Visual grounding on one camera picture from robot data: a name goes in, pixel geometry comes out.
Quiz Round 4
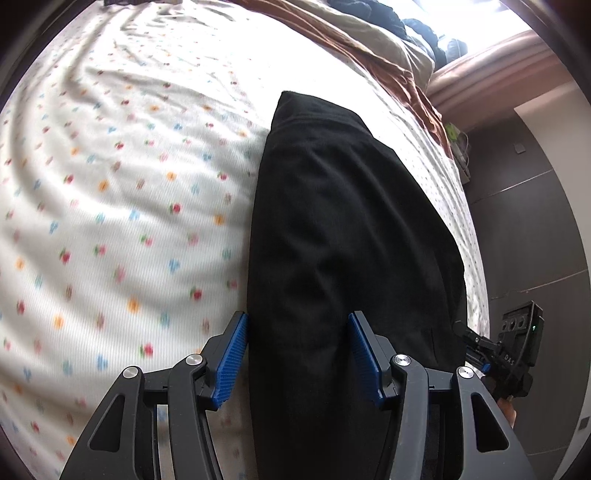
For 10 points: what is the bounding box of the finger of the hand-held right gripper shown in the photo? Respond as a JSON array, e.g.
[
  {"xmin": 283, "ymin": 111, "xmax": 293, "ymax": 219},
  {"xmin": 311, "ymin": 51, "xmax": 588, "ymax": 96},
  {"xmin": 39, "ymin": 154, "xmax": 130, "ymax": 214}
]
[{"xmin": 451, "ymin": 320, "xmax": 503, "ymax": 376}]

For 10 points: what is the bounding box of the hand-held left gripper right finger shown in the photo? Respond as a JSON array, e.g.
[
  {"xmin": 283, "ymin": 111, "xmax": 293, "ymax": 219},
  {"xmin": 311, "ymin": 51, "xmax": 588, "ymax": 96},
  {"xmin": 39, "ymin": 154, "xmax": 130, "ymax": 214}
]
[{"xmin": 347, "ymin": 311, "xmax": 539, "ymax": 480}]

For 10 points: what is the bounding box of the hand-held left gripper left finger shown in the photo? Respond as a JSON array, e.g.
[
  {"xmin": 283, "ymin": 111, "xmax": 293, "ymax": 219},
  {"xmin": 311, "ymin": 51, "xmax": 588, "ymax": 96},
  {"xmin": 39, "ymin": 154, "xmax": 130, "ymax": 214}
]
[{"xmin": 59, "ymin": 311, "xmax": 250, "ymax": 480}]

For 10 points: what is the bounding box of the black shirt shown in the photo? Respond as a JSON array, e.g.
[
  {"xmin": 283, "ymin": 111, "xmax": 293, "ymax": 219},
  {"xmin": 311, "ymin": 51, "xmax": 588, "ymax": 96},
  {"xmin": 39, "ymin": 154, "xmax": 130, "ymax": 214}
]
[{"xmin": 246, "ymin": 90, "xmax": 468, "ymax": 480}]

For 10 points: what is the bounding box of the black knitted clothes pile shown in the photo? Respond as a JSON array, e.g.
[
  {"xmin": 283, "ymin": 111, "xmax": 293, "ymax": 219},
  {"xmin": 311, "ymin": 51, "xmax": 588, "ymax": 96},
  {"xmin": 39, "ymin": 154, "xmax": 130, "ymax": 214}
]
[{"xmin": 330, "ymin": 0, "xmax": 450, "ymax": 71}]

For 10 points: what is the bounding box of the person's right hand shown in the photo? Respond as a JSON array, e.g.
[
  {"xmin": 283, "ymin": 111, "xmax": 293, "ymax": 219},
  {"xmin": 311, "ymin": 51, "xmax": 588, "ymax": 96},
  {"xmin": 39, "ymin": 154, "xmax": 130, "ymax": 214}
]
[{"xmin": 498, "ymin": 398, "xmax": 518, "ymax": 429}]

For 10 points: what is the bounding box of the white power strip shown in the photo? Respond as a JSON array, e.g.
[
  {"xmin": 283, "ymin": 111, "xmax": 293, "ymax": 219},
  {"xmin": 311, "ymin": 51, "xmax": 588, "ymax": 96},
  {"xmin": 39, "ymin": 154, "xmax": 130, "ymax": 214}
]
[{"xmin": 444, "ymin": 121, "xmax": 472, "ymax": 179}]

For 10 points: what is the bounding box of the white floral bed sheet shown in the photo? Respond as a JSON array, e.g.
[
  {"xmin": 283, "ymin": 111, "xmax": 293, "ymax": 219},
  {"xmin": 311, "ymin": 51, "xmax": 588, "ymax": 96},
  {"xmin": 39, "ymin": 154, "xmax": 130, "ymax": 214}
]
[{"xmin": 0, "ymin": 0, "xmax": 491, "ymax": 480}]

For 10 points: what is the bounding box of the white cabinet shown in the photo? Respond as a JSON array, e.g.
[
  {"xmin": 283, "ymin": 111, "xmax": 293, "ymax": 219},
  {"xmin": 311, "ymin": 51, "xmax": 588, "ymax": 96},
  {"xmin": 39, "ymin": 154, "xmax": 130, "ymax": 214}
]
[{"xmin": 513, "ymin": 78, "xmax": 591, "ymax": 121}]

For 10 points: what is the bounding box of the pink curtain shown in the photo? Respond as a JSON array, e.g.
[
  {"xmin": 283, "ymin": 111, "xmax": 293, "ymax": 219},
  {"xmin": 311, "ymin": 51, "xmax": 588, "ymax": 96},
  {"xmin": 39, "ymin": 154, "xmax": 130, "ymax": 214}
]
[{"xmin": 426, "ymin": 30, "xmax": 583, "ymax": 133}]

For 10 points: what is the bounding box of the orange-brown fleece blanket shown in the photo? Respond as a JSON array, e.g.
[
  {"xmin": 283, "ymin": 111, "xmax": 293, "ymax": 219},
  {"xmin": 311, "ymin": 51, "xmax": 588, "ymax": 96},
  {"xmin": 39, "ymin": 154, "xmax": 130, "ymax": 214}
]
[{"xmin": 235, "ymin": 0, "xmax": 456, "ymax": 149}]

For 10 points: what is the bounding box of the beige duvet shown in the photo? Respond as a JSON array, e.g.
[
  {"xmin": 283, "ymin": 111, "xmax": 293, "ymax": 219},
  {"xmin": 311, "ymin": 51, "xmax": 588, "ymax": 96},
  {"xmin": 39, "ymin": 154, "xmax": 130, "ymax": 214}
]
[{"xmin": 295, "ymin": 0, "xmax": 438, "ymax": 87}]

